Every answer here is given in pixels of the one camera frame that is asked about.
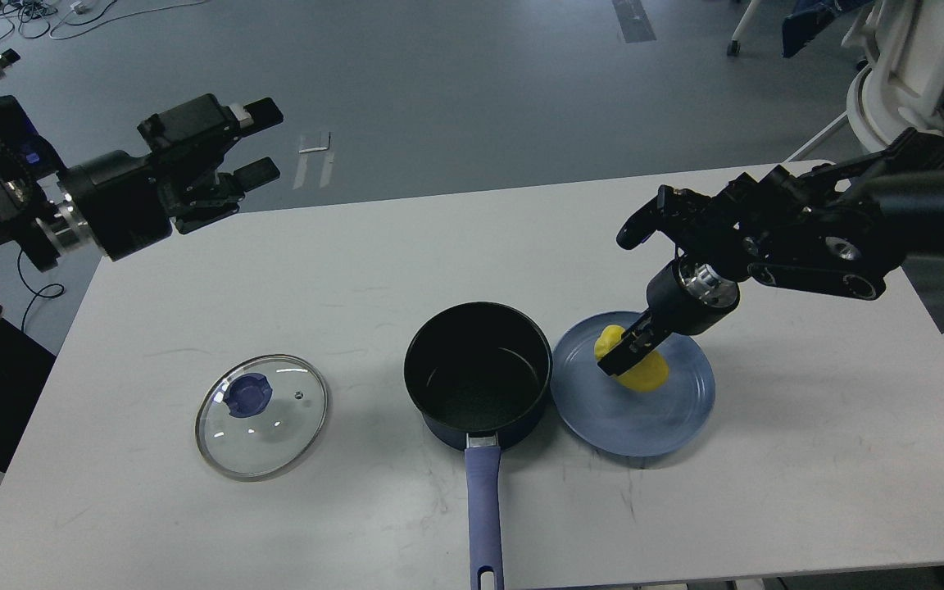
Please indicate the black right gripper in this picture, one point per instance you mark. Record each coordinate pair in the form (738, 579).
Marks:
(683, 298)

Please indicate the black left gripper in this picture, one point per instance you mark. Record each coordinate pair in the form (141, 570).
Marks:
(123, 204)

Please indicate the yellow potato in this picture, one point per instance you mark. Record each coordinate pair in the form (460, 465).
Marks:
(646, 376)

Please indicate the glass lid blue knob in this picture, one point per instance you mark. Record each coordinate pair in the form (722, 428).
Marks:
(260, 418)

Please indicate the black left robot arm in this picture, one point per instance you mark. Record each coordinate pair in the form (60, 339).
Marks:
(29, 196)

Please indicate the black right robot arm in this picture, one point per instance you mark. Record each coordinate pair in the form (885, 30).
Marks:
(836, 230)

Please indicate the blue plate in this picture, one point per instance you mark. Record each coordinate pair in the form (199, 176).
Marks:
(619, 420)

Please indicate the dark blue saucepan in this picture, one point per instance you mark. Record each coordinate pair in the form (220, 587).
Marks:
(479, 374)

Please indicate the dark blue cloth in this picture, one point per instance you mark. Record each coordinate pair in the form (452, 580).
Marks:
(808, 18)

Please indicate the white office chair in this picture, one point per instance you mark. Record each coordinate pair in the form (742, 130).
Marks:
(901, 84)

